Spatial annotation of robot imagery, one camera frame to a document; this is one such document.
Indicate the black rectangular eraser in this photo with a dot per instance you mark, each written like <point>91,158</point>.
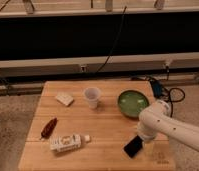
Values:
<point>133,147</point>

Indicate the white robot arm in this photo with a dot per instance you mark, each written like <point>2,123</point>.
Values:
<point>155,118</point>

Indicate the white ceramic cup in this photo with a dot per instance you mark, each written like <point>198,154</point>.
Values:
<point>92,95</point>

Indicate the green bowl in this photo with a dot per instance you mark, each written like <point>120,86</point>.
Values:
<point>131,103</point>

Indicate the wooden board table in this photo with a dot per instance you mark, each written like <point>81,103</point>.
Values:
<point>110,131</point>

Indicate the white plastic bottle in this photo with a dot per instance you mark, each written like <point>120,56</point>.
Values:
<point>68,143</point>

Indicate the brown wrapped snack bar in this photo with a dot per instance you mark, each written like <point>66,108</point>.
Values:
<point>48,129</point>

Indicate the metal rail frame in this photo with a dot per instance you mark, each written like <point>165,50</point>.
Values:
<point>37,67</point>

